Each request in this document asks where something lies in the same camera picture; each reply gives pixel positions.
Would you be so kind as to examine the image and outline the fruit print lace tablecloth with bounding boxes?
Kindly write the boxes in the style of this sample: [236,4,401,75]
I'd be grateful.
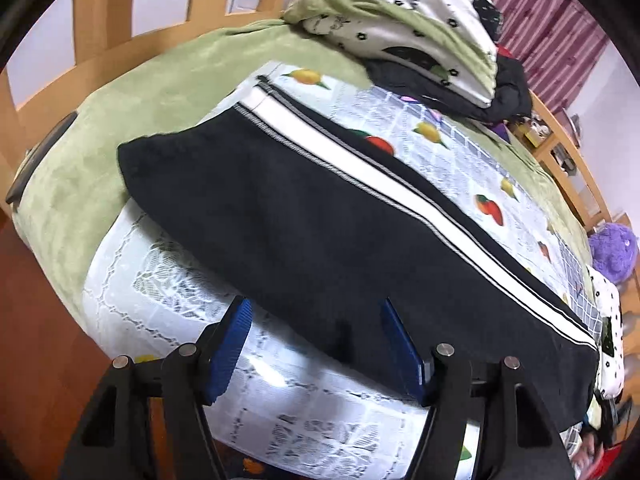
[82,60,603,480]

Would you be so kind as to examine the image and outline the maroon striped curtain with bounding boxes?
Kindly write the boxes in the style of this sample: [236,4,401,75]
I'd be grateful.
[450,0,608,111]

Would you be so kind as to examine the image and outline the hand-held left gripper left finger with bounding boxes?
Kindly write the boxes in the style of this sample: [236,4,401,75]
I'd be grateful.
[59,296,253,480]

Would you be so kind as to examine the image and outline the purple plush toy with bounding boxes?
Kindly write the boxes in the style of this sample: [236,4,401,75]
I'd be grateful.
[589,222,638,286]

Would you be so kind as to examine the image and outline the folded white flower print quilt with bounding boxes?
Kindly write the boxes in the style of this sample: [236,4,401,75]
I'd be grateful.
[282,0,503,110]

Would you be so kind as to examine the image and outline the black pants with white stripe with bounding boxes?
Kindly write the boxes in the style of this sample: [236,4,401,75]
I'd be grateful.
[117,74,600,428]

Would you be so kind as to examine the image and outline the green plush blanket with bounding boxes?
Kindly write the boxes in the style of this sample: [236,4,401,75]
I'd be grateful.
[11,19,591,311]

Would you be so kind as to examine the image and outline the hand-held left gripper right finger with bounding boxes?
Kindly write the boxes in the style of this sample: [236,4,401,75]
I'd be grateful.
[380,297,578,480]

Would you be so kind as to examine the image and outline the black jacket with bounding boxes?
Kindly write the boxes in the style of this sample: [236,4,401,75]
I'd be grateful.
[364,47,533,123]

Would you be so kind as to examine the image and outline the white flower print pillow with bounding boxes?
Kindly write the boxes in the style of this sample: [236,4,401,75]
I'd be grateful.
[585,265,626,401]

